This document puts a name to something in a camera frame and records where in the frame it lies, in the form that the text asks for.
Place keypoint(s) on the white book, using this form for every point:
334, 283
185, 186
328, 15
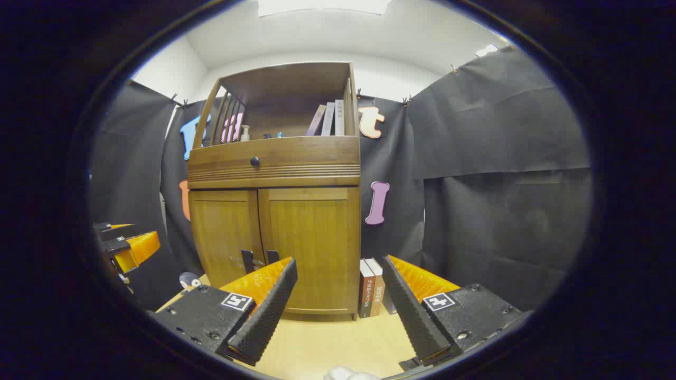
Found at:
339, 118

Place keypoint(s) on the black backdrop cloth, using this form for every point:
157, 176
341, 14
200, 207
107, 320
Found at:
501, 158

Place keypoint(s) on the wooden double-door shoe cabinet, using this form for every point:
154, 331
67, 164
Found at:
274, 84

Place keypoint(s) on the wooden cabinet door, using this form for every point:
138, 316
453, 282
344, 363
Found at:
222, 232
317, 232

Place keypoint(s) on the penguin plush toy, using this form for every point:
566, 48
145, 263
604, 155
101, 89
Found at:
189, 281

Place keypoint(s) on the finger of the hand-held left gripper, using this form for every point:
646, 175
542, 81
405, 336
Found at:
138, 250
116, 231

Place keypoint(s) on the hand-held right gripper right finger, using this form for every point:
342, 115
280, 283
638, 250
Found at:
417, 322

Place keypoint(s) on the wooden cabinet drawer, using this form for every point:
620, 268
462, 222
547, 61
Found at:
306, 155

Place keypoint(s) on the purple book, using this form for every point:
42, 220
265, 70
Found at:
316, 121

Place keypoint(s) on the grey book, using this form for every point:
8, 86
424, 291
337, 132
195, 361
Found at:
328, 119

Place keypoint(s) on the dark brown book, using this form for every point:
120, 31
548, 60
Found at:
365, 290

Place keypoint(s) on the ceiling light panel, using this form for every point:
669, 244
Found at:
322, 6
487, 50

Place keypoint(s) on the white pump bottle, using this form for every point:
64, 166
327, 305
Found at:
245, 134

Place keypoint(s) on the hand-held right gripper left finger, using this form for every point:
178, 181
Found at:
269, 316

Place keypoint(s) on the light brown book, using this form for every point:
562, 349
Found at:
378, 287

